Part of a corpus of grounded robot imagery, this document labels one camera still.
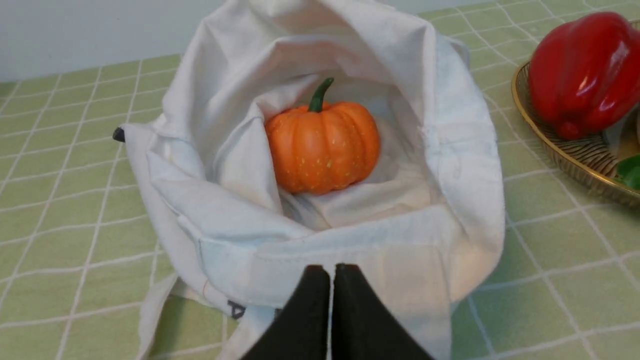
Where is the white cloth bag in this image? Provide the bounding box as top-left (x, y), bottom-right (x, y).
top-left (113, 0), bottom-right (505, 360)

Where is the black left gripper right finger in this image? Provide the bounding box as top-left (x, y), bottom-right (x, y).
top-left (331, 263), bottom-right (433, 360)

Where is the green leafy vegetable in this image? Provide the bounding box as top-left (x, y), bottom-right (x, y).
top-left (615, 153), bottom-right (640, 191)

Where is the small orange pumpkin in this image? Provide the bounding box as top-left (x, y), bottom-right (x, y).
top-left (265, 77), bottom-right (381, 195)

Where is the red bell pepper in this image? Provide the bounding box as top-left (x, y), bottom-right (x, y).
top-left (528, 11), bottom-right (640, 141)

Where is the gold wire basket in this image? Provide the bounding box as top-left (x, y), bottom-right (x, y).
top-left (510, 59), bottom-right (640, 208)

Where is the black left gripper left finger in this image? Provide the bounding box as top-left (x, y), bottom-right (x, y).
top-left (242, 264), bottom-right (330, 360)

